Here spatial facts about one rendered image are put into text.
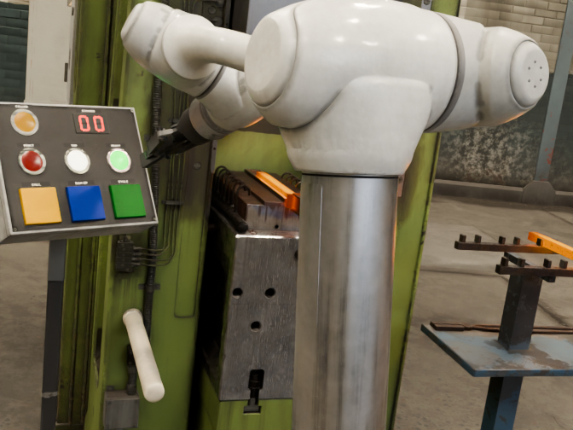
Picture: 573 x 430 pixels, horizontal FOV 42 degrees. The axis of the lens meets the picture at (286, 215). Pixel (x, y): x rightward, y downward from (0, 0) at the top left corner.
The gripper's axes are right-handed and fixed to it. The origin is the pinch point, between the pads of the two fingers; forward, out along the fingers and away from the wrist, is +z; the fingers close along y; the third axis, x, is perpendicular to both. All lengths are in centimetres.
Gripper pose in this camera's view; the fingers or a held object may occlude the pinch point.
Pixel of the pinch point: (152, 155)
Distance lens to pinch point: 159.1
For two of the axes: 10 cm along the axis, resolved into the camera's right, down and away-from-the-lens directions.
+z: -6.4, 2.8, 7.2
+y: 7.3, -0.6, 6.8
